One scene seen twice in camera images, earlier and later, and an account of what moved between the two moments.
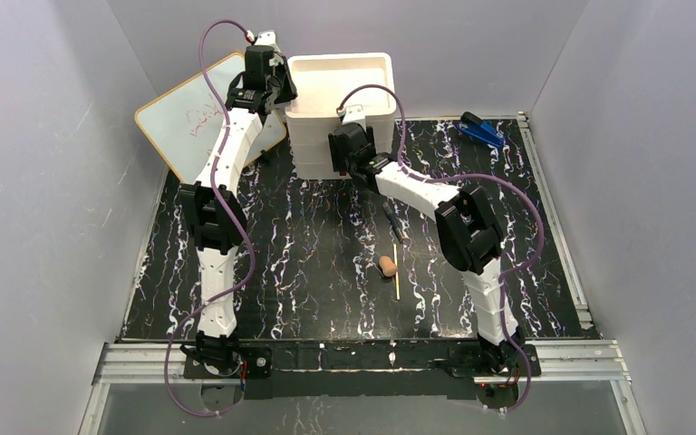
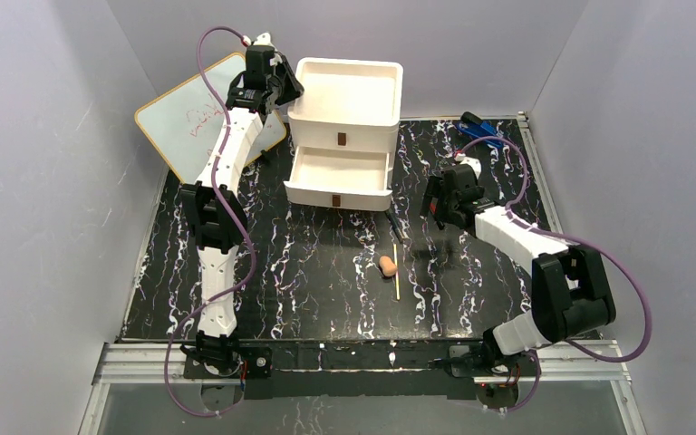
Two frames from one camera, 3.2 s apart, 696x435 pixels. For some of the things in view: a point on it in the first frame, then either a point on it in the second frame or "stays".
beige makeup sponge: (387, 266) stays
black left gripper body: (285, 83) stays
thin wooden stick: (396, 271) stays
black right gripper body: (343, 160) -> (439, 206)
